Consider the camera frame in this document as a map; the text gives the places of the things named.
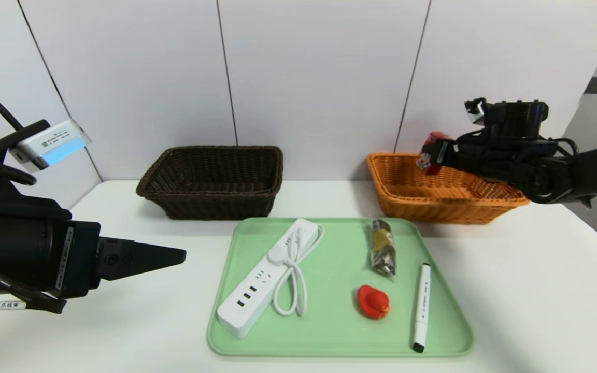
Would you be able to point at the red snack box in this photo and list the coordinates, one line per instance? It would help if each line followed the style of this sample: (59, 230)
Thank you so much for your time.
(428, 147)

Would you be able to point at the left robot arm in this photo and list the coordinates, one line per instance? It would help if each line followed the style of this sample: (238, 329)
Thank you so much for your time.
(3, 248)

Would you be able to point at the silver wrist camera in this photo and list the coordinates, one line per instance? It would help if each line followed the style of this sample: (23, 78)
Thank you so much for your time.
(474, 110)
(52, 145)

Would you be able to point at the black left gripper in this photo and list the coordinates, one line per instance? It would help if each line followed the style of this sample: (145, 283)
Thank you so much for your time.
(76, 259)

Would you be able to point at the dark brown wicker basket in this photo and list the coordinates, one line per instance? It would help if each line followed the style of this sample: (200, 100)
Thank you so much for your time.
(210, 207)

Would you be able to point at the white marker pen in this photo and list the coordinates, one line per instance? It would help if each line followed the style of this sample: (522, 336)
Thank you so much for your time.
(422, 305)

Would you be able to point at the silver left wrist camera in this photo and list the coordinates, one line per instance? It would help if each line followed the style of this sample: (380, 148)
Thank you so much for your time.
(52, 145)

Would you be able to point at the orange wicker basket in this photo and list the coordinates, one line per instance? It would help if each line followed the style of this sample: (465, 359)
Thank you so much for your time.
(433, 207)

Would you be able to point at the dark wall plate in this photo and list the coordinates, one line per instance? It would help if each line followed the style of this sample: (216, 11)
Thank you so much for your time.
(595, 85)

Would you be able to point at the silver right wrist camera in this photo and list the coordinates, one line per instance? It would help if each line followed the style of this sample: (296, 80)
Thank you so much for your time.
(474, 110)

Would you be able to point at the white power strip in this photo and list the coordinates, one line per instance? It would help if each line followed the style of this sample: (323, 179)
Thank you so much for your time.
(246, 305)

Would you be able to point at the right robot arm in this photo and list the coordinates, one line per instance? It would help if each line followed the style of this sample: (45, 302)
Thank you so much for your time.
(588, 171)

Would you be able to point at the small red toy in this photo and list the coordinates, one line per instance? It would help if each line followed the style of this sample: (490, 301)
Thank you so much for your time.
(372, 303)

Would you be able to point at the brown snack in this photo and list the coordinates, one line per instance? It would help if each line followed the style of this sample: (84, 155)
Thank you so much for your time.
(382, 248)

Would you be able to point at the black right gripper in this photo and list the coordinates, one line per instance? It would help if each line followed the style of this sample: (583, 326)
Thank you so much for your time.
(441, 152)

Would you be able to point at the light green plastic tray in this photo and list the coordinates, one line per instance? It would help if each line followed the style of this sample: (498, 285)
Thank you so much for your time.
(340, 331)

